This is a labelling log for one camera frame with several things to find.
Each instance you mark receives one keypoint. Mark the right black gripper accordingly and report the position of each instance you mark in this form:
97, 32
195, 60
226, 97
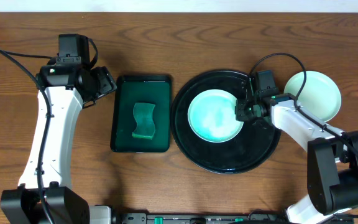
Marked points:
240, 114

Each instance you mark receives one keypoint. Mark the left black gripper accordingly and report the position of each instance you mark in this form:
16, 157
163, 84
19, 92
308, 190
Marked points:
103, 83

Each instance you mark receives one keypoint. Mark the white plate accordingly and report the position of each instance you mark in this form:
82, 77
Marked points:
320, 96
211, 116

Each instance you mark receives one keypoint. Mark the white plate bottom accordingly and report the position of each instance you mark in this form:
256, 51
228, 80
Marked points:
320, 96

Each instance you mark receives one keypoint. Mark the green wavy sponge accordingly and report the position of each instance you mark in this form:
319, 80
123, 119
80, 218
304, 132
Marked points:
145, 126

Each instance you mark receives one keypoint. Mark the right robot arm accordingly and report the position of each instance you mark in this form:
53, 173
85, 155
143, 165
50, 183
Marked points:
332, 157

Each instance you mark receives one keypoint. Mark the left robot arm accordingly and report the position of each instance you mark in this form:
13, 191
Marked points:
44, 193

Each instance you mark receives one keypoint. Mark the black round tray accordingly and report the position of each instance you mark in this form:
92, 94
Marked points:
250, 148

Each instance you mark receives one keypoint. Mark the black rectangular tray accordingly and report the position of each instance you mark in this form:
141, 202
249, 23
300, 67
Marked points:
131, 89

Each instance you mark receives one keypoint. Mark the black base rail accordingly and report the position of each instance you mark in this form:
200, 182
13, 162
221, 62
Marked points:
143, 218

